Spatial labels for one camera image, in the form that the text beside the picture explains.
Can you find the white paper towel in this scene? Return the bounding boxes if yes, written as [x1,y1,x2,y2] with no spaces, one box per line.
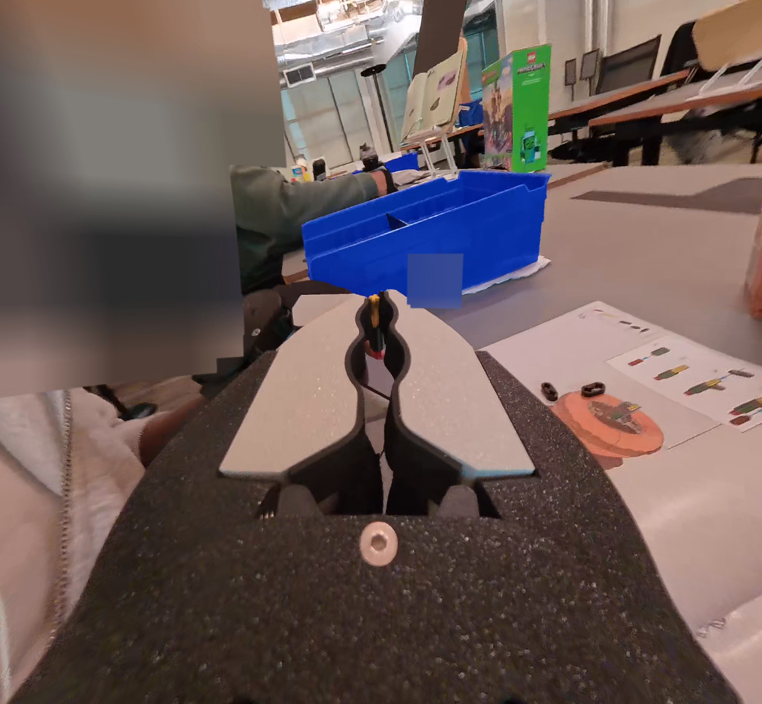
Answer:
[461,256,551,295]

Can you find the person's left forearm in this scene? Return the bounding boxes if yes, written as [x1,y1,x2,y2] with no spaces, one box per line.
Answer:
[138,391,206,468]

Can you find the black floor lamp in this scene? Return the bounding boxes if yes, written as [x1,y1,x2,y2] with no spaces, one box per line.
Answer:
[361,63,396,152]

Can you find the person's white jacket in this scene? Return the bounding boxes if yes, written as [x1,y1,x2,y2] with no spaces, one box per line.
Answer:
[0,389,150,699]

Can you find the black mesh office chair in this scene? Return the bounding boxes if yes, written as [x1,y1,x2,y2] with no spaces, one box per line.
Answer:
[597,34,663,94]

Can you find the brown toy brick box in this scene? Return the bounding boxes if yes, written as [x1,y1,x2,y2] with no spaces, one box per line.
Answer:
[744,252,762,319]

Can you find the black board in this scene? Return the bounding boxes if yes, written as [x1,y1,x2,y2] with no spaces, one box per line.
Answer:
[412,0,480,71]

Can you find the green toy brick box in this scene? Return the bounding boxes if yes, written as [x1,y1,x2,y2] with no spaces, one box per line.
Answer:
[481,43,552,174]

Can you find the beige book stand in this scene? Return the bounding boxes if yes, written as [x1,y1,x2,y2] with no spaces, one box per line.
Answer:
[685,0,762,100]

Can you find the wood-edged desk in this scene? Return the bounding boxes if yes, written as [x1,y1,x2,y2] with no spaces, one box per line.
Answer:
[588,78,762,166]
[548,70,691,121]

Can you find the blue plastic bin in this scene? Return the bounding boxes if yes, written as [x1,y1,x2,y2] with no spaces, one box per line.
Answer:
[302,170,551,300]

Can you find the open book on stand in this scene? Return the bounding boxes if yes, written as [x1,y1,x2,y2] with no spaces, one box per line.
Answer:
[400,37,471,181]

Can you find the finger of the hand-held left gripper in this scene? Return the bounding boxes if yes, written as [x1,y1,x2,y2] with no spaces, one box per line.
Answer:
[293,293,358,330]

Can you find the grey desk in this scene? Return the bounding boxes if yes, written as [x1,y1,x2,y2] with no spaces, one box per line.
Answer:
[280,163,762,704]

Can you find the black office chair base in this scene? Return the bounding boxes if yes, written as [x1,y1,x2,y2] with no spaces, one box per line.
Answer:
[95,384,160,420]

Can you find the toy brick instruction booklet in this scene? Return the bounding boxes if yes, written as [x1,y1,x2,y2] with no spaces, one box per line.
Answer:
[483,300,762,636]

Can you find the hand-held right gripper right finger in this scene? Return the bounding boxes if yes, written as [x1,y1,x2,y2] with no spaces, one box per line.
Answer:
[380,291,536,508]

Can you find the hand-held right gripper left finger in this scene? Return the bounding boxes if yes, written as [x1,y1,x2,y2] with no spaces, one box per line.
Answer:
[218,296,385,508]

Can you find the white spiral-bound pad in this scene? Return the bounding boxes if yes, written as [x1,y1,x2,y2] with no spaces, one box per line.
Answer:
[693,594,762,663]

